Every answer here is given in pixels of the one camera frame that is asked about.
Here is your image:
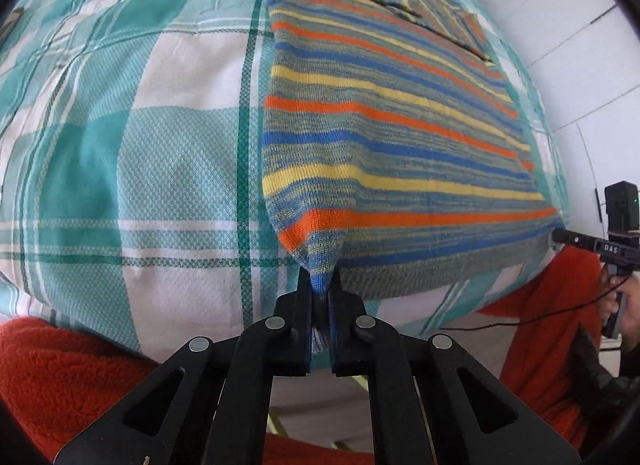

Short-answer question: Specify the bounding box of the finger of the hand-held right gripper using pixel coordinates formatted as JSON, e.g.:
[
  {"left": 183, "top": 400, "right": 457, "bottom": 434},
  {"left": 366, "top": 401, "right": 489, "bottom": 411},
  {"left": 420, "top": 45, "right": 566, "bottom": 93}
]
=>
[{"left": 551, "top": 229, "right": 597, "bottom": 247}]

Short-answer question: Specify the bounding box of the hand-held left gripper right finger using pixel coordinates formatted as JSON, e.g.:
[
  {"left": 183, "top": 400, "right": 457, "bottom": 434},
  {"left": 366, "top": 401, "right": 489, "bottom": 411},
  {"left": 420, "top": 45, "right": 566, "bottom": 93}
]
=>
[{"left": 327, "top": 270, "right": 583, "bottom": 465}]

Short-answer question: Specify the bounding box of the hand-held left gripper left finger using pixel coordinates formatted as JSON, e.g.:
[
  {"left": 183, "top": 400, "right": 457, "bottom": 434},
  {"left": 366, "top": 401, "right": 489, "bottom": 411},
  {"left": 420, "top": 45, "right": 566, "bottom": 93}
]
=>
[{"left": 52, "top": 267, "right": 313, "bottom": 465}]

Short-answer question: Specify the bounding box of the striped knit sweater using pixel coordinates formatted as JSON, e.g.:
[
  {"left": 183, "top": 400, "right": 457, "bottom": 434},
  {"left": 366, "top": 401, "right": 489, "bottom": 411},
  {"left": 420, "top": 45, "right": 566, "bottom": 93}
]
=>
[{"left": 260, "top": 0, "right": 566, "bottom": 351}]

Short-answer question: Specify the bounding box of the person's right forearm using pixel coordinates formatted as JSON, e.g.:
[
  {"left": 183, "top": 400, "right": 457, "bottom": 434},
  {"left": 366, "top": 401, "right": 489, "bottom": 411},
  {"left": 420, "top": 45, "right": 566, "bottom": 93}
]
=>
[{"left": 570, "top": 330, "right": 637, "bottom": 428}]

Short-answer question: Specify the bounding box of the person's right hand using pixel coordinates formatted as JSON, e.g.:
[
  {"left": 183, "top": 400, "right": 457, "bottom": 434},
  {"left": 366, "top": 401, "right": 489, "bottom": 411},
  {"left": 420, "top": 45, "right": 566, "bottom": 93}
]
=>
[{"left": 597, "top": 270, "right": 640, "bottom": 348}]

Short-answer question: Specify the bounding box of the white wardrobe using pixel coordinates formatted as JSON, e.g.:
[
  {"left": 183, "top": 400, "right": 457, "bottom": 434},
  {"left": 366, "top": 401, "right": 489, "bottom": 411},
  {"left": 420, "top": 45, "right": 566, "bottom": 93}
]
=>
[{"left": 430, "top": 0, "right": 640, "bottom": 246}]

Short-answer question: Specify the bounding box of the teal plaid bed sheet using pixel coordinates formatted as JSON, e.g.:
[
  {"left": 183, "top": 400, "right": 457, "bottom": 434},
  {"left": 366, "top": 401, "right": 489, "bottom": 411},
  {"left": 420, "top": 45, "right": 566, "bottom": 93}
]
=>
[{"left": 0, "top": 0, "right": 571, "bottom": 361}]

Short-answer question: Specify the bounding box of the person's orange fleece clothing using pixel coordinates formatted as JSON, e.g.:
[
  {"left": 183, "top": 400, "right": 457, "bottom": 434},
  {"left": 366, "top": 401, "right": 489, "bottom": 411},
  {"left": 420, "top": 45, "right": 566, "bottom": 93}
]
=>
[{"left": 0, "top": 245, "right": 626, "bottom": 465}]

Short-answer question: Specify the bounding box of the thin black cable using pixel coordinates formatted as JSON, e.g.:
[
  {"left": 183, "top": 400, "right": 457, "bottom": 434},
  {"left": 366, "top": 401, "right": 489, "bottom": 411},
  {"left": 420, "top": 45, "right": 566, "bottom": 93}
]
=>
[{"left": 440, "top": 277, "right": 631, "bottom": 332}]

